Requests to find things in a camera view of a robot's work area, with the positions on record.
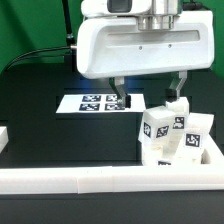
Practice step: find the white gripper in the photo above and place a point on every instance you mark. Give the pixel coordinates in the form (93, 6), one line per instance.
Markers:
(136, 37)

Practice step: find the white round stool seat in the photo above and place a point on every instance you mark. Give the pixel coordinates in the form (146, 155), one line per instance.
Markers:
(155, 157)

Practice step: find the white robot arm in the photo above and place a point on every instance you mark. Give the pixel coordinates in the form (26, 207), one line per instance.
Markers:
(120, 38)

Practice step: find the white marker sheet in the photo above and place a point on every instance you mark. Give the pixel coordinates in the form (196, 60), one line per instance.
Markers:
(98, 103)

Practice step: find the black vertical pole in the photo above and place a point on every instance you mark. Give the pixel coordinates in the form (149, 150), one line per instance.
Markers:
(69, 33)

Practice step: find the white U-shaped fence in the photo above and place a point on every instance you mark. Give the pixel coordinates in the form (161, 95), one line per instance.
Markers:
(79, 180)

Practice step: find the white block left edge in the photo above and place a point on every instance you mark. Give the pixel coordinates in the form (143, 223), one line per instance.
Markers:
(3, 137)

